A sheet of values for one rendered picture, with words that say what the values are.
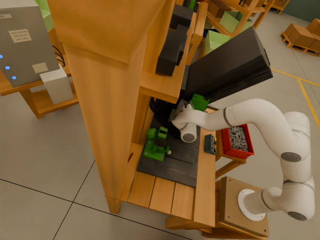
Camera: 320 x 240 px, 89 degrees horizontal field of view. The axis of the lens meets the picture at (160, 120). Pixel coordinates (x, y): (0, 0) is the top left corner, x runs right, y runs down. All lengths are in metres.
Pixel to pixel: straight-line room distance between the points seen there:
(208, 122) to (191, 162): 0.54
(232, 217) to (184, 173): 0.39
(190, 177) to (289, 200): 0.54
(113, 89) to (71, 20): 0.10
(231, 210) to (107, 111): 1.10
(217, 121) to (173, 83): 0.26
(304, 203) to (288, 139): 0.40
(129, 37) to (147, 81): 0.48
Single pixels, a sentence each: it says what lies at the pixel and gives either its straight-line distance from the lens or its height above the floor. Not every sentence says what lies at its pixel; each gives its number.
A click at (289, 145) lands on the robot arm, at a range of 0.68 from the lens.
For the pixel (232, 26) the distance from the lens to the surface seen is 3.83.
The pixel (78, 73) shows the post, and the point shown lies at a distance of 0.27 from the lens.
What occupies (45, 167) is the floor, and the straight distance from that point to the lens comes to 2.24.
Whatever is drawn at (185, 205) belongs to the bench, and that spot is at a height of 0.88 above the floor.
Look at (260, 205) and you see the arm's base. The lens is 1.20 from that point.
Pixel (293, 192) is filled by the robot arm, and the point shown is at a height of 1.33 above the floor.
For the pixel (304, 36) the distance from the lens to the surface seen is 7.14.
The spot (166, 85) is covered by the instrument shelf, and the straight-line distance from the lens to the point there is 0.68.
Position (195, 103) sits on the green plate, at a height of 1.21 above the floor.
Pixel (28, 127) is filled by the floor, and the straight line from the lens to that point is 2.56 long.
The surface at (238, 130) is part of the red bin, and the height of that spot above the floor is 0.88.
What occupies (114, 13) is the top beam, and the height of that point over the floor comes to 1.91.
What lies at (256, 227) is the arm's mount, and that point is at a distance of 1.35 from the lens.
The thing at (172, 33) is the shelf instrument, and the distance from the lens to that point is 0.87.
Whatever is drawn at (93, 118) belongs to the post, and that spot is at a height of 1.69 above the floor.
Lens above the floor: 1.98
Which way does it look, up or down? 53 degrees down
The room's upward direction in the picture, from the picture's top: 21 degrees clockwise
